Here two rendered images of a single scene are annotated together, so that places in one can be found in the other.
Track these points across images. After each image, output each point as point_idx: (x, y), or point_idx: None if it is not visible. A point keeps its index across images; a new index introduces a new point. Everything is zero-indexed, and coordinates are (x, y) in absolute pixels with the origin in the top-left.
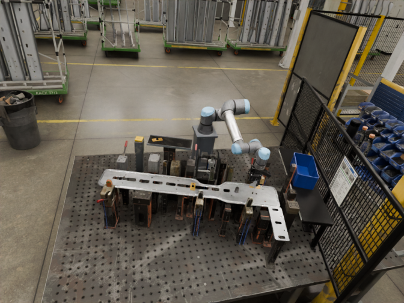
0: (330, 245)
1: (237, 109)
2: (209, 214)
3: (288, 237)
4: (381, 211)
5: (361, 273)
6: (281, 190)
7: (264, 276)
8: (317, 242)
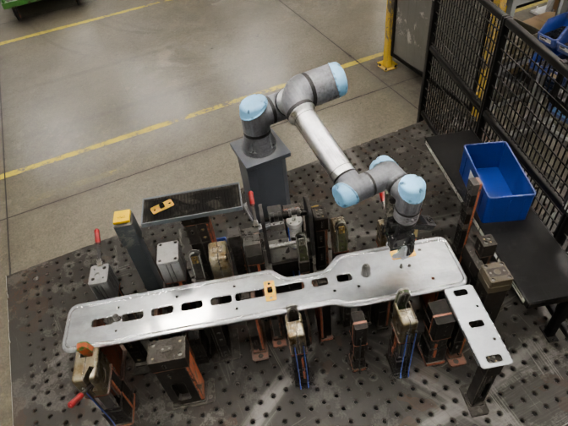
0: None
1: (320, 93)
2: (321, 331)
3: (508, 355)
4: None
5: None
6: (449, 223)
7: None
8: (559, 326)
